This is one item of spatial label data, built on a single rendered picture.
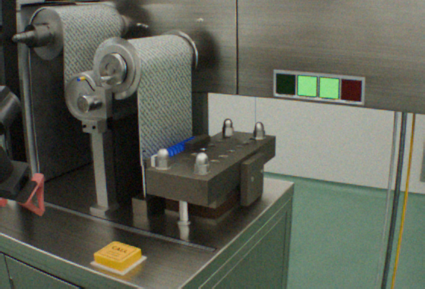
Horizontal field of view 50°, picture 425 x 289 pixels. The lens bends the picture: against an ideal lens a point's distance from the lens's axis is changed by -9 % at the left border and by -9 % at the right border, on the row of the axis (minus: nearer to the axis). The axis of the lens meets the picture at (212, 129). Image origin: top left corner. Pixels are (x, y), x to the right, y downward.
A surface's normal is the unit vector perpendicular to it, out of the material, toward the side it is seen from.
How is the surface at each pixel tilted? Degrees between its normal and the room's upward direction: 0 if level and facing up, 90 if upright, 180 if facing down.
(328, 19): 90
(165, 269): 0
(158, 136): 90
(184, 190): 90
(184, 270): 0
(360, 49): 90
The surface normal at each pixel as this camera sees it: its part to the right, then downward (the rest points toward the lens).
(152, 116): 0.88, 0.11
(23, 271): -0.47, 0.22
